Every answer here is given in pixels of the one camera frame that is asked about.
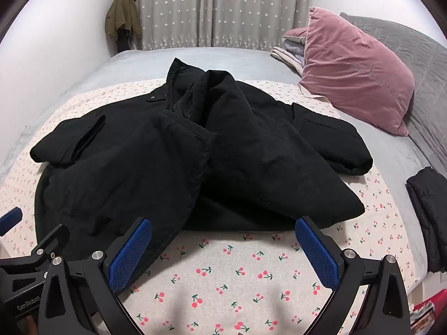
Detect olive hanging jacket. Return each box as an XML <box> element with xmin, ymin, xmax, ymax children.
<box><xmin>105</xmin><ymin>0</ymin><xmax>143</xmax><ymax>41</ymax></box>

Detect pink folded blanket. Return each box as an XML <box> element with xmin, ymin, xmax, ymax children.
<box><xmin>282</xmin><ymin>27</ymin><xmax>310</xmax><ymax>43</ymax></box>

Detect stack of folded blankets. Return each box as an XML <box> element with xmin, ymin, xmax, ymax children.
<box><xmin>270</xmin><ymin>46</ymin><xmax>304</xmax><ymax>76</ymax></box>

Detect dark hanging garment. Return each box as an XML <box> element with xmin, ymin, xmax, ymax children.
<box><xmin>115</xmin><ymin>30</ymin><xmax>135</xmax><ymax>54</ymax></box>

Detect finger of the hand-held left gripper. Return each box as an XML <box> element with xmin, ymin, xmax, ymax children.
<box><xmin>0</xmin><ymin>224</ymin><xmax>70</xmax><ymax>280</ymax></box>
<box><xmin>0</xmin><ymin>207</ymin><xmax>23</xmax><ymax>236</ymax></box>

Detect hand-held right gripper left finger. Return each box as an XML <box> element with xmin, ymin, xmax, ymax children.
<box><xmin>38</xmin><ymin>217</ymin><xmax>153</xmax><ymax>335</ymax></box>

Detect red printed magazines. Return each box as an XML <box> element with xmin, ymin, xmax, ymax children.
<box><xmin>409</xmin><ymin>295</ymin><xmax>438</xmax><ymax>334</ymax></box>

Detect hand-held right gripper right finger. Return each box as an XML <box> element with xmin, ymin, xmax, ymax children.
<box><xmin>295</xmin><ymin>216</ymin><xmax>411</xmax><ymax>335</ymax></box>

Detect lavender folded blanket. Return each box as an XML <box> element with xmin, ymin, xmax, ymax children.
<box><xmin>282</xmin><ymin>39</ymin><xmax>308</xmax><ymax>65</ymax></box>

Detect grey bed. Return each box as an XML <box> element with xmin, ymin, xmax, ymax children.
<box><xmin>0</xmin><ymin>46</ymin><xmax>447</xmax><ymax>287</ymax></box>

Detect black folded padded garment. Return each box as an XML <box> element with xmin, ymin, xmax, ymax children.
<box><xmin>405</xmin><ymin>167</ymin><xmax>447</xmax><ymax>275</ymax></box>

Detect grey star print curtain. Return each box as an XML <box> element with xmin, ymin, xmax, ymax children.
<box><xmin>125</xmin><ymin>0</ymin><xmax>312</xmax><ymax>53</ymax></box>

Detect pink velvet pillow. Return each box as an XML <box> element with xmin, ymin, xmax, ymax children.
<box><xmin>298</xmin><ymin>6</ymin><xmax>416</xmax><ymax>137</ymax></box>

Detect black padded jacket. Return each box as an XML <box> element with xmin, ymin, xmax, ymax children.
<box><xmin>30</xmin><ymin>58</ymin><xmax>374</xmax><ymax>262</ymax></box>

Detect cherry print sheet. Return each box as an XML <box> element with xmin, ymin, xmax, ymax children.
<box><xmin>0</xmin><ymin>78</ymin><xmax>429</xmax><ymax>335</ymax></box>

